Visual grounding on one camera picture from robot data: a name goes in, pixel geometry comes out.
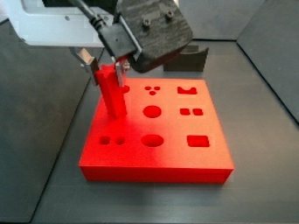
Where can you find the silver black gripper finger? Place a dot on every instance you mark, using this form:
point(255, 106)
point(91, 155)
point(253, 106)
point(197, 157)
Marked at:
point(88, 61)

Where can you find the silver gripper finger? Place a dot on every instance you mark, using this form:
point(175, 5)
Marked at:
point(122, 67)

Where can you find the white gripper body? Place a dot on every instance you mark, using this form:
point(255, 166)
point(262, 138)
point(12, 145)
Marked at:
point(48, 26)

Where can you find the red star-shaped peg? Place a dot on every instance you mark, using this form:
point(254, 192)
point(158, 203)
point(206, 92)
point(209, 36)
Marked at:
point(111, 91)

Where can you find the red shape sorting board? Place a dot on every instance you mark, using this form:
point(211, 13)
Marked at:
point(167, 141)

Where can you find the black curved holder stand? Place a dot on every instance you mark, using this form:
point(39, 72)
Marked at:
point(190, 61)

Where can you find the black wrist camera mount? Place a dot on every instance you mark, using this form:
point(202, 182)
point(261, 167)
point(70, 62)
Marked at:
point(148, 34)

